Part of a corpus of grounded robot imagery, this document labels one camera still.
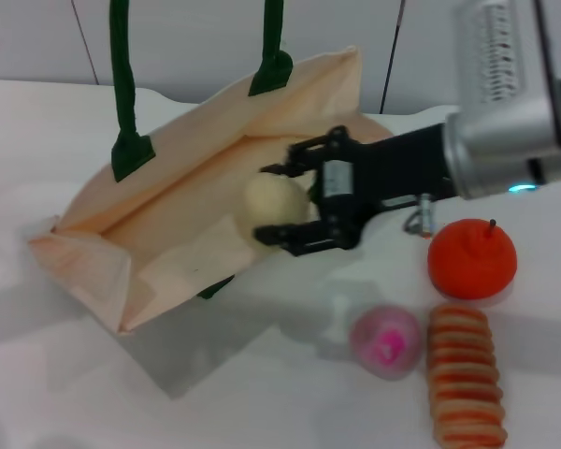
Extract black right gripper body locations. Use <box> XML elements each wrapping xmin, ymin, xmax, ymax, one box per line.
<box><xmin>313</xmin><ymin>122</ymin><xmax>457</xmax><ymax>250</ymax></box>

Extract orange striped bread roll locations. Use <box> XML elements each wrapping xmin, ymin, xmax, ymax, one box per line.
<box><xmin>424</xmin><ymin>303</ymin><xmax>509</xmax><ymax>448</ymax></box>

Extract orange persimmon toy fruit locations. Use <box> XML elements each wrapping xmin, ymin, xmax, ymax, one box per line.
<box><xmin>426</xmin><ymin>218</ymin><xmax>518</xmax><ymax>300</ymax></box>

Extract pink round pastry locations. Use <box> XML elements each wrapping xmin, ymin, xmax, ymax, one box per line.
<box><xmin>349</xmin><ymin>304</ymin><xmax>423</xmax><ymax>382</ymax></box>

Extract silver right arm cable plug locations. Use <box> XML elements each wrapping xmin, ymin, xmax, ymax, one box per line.
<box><xmin>404</xmin><ymin>193</ymin><xmax>439</xmax><ymax>236</ymax></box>

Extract cream canvas handbag green handles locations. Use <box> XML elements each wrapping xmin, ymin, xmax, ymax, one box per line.
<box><xmin>26</xmin><ymin>0</ymin><xmax>394</xmax><ymax>334</ymax></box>

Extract cream round egg yolk pastry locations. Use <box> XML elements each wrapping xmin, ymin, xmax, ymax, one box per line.
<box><xmin>242</xmin><ymin>172</ymin><xmax>309</xmax><ymax>256</ymax></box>

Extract dark vertical wall strip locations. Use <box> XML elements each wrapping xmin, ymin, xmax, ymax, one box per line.
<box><xmin>378</xmin><ymin>0</ymin><xmax>407</xmax><ymax>115</ymax></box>

